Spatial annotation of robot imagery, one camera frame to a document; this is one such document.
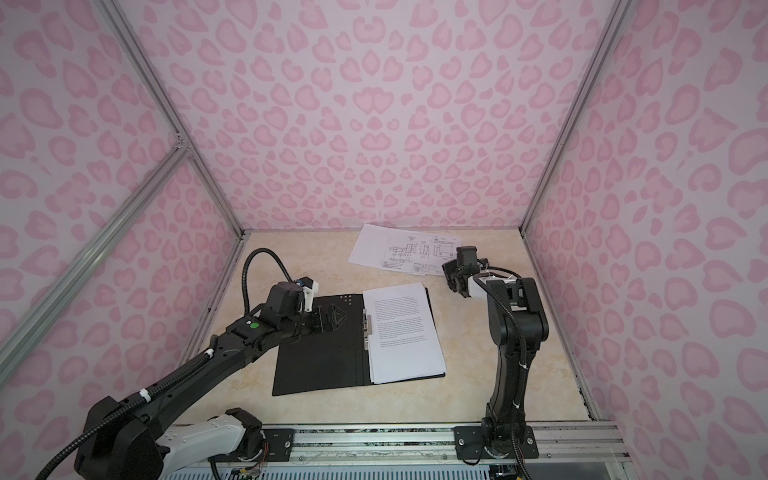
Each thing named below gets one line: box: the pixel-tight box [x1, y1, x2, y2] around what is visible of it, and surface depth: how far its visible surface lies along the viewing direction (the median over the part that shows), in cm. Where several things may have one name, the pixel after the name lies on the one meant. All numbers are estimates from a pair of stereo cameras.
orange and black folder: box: [272, 293, 445, 396], surface depth 87 cm
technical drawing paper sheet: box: [380, 230, 461, 275], surface depth 116 cm
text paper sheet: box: [362, 282, 447, 385], surface depth 93 cm
